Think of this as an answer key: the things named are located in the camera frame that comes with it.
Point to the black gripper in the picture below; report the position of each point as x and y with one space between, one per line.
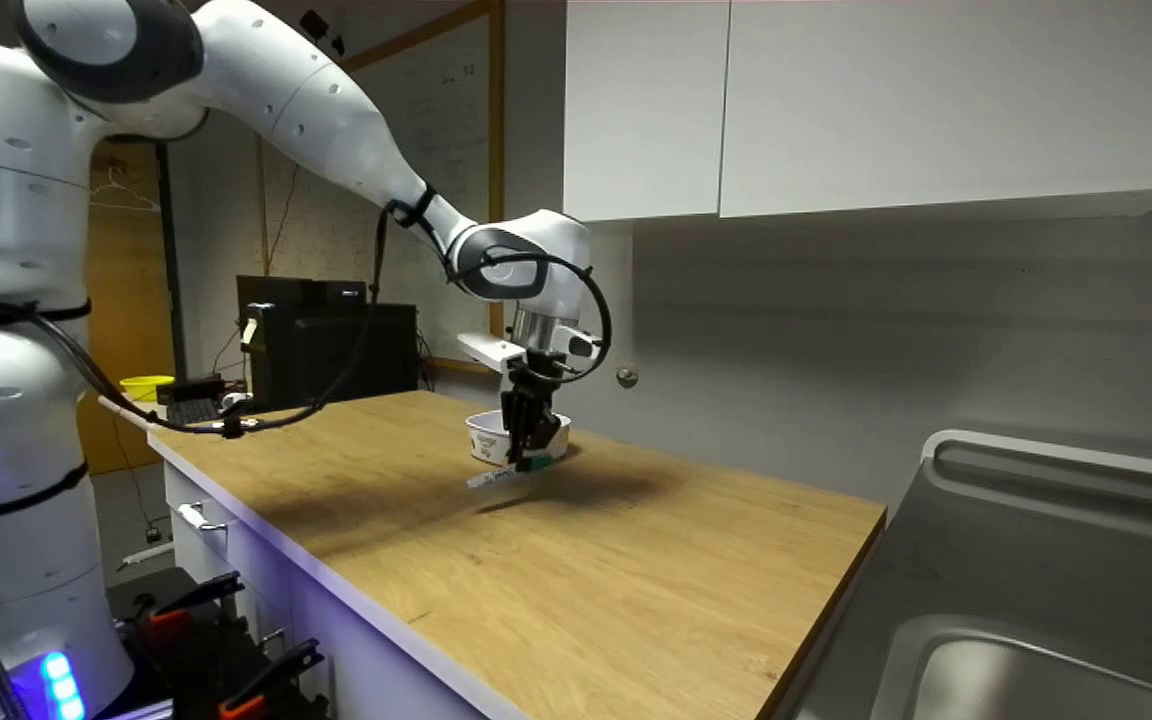
538 381

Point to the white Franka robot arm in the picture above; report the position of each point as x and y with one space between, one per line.
17 267

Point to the yellow container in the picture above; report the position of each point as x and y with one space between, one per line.
144 390

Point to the round metal wall knob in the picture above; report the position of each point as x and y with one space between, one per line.
625 377

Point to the black orange clamp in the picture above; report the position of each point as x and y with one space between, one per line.
270 678
190 602

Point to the white wall cabinet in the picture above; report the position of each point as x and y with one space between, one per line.
898 101

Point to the small black device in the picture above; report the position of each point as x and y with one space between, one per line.
199 403

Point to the stainless steel sink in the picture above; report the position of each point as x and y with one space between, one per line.
1040 602

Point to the wooden door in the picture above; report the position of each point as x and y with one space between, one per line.
129 304

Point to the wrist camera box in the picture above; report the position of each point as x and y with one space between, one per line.
490 348

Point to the wooden framed whiteboard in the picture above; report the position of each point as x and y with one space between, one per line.
448 146

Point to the small round bowl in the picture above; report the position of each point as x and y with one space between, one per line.
485 431

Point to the white base cabinet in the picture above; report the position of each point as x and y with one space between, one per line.
338 625

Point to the black box machine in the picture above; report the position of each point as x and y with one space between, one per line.
320 346

